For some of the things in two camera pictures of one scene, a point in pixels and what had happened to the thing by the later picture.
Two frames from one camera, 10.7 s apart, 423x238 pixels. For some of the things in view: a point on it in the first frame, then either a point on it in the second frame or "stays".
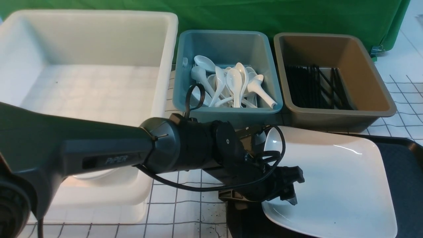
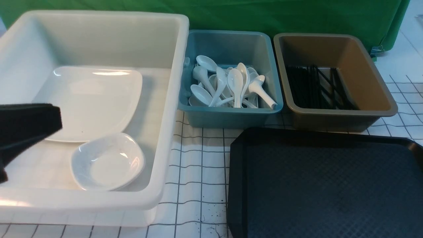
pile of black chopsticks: (310, 89) stays
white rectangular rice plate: (345, 194) to (91, 100)
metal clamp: (377, 51) stays
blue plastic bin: (230, 76) stays
